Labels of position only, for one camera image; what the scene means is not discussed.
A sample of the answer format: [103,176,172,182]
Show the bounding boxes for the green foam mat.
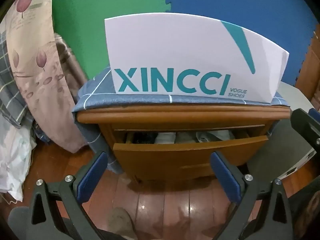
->
[51,0,173,85]

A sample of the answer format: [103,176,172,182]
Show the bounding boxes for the beige floral curtain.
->
[5,0,88,153]

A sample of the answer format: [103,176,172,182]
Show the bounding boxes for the grey box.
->
[246,82,318,180]

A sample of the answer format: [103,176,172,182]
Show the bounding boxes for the mauve curtain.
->
[55,33,87,100]

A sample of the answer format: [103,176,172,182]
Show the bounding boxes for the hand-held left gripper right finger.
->
[210,151,294,240]

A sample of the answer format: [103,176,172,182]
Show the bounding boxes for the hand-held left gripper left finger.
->
[26,151,110,240]

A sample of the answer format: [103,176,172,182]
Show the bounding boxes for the blue foam mat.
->
[165,0,320,85]

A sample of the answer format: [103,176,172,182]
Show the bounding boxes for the blue checked cloth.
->
[72,66,292,173]

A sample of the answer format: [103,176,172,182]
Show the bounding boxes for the wooden door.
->
[295,30,320,110]

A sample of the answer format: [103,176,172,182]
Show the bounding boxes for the white shoe box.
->
[104,12,290,105]

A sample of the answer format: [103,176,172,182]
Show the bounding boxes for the wooden nightstand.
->
[76,104,292,183]

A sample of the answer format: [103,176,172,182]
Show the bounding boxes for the pale patterned underwear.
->
[196,131,237,143]

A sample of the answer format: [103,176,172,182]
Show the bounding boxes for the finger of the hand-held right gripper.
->
[291,108,320,155]

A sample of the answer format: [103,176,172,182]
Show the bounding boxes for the white plastic bag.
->
[0,116,37,200]

